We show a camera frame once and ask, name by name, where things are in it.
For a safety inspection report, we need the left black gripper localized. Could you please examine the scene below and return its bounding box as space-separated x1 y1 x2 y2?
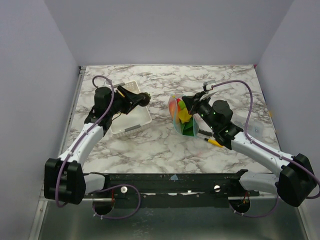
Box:
108 85 144 116

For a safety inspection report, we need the green toy leaf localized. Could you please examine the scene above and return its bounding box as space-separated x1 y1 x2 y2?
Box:
177 99 186 110
180 120 194 137

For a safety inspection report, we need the clear zip top bag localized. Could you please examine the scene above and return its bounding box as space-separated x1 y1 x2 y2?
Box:
167 94 199 137

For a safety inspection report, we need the orange red toy mango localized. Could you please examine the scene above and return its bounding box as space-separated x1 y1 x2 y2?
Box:
168 100 177 118

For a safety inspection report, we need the yellow toy starfruit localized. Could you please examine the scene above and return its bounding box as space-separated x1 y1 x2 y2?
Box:
178 108 192 124

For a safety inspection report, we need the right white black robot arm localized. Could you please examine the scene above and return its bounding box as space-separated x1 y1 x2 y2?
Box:
182 92 317 207

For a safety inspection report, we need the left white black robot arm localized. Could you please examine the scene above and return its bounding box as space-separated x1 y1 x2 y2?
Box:
44 86 151 208

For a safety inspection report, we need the white plastic basket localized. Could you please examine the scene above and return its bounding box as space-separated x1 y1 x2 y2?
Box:
108 81 152 138

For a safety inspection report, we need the black comb strip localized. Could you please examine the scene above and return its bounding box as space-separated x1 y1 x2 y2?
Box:
198 129 213 137

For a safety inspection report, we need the yellow black utility knife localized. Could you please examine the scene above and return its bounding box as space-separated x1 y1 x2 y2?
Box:
204 138 223 148

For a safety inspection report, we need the clear plastic screw box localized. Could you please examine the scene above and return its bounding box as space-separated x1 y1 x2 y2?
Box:
232 115 266 141

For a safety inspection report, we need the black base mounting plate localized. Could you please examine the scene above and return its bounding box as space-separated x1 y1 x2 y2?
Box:
84 170 259 209

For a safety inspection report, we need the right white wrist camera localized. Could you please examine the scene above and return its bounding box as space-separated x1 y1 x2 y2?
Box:
200 80 217 100

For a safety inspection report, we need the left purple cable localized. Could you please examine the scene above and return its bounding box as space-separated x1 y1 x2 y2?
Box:
55 75 141 220

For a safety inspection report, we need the purple cable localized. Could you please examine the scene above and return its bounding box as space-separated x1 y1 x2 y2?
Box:
55 75 141 220
211 79 320 218

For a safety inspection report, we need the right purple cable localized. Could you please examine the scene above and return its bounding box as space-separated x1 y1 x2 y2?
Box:
211 79 320 218

